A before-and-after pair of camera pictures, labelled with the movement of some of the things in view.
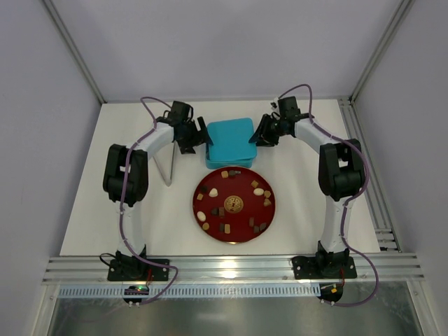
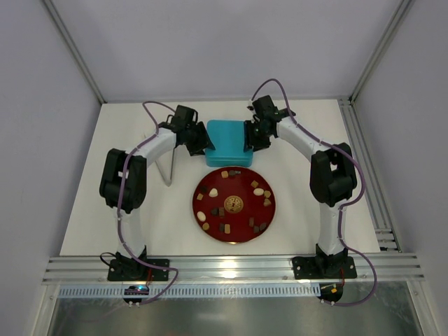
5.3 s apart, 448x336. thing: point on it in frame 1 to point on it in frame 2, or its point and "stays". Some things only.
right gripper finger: [266, 124] to [248, 136]
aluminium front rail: [93, 269] stays
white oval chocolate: [258, 191] stays
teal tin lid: [230, 139] stays
